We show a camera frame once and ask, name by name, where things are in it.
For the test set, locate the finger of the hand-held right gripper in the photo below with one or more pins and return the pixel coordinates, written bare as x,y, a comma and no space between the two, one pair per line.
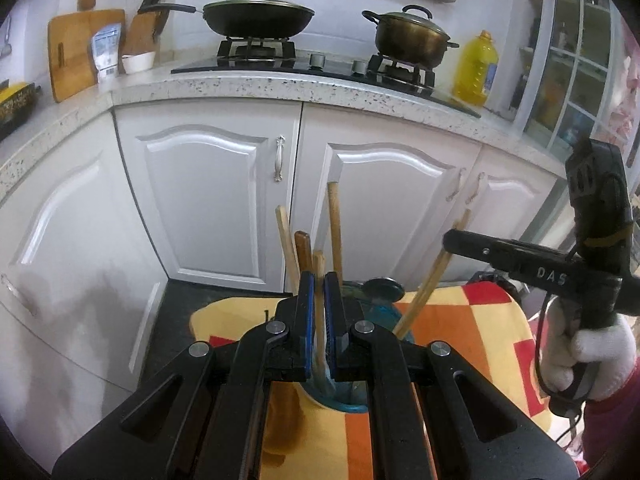
475,247

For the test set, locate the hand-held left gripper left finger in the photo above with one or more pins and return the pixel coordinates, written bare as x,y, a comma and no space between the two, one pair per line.
310,320

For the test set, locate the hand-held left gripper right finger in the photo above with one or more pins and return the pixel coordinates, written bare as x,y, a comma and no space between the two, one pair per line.
329,320

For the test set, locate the light wooden chopstick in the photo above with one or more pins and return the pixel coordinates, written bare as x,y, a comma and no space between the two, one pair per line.
286,245
434,285
422,288
319,260

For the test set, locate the teal plastic cup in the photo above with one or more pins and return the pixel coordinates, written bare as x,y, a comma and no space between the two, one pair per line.
385,317

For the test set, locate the person's right forearm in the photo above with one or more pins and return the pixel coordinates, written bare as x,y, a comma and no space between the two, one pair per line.
612,430

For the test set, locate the person's right hand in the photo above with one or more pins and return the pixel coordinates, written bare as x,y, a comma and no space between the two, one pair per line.
605,355

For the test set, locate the white cabinet door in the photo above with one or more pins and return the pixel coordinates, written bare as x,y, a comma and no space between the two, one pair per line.
515,200
200,200
390,200
75,240

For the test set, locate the orange yellow checkered cloth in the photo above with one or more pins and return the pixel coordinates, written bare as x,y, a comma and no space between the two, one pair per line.
450,320

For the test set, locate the pink patterned object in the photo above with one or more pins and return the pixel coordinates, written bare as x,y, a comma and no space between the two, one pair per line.
625,105

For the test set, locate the yellow cooking oil bottle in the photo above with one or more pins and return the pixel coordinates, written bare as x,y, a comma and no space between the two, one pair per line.
475,70

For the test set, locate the white glass door cabinet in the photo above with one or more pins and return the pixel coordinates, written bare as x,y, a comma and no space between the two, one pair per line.
550,20

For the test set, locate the silver stove knob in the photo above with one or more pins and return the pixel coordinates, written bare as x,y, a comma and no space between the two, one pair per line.
317,60
359,66

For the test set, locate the brass cooking pot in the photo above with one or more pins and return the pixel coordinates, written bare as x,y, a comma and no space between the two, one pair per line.
405,40

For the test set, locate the black gas stove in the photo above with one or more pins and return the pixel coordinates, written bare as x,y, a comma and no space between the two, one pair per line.
340,71

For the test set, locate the brass pot lid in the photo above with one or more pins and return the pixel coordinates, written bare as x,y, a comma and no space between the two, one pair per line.
407,20

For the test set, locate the black wok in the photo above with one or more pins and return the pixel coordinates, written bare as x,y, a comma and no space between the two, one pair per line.
250,22

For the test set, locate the white bowl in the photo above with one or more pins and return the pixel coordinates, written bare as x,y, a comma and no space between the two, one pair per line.
137,62

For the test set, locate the black wok lid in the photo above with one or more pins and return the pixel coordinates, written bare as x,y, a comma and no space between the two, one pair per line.
260,6

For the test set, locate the wooden knife block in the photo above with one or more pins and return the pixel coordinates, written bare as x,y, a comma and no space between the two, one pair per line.
140,35

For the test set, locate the blue white packet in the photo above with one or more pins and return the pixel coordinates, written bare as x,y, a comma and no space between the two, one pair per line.
106,47

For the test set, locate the wooden cutting board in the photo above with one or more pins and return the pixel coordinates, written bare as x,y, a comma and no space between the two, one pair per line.
70,55

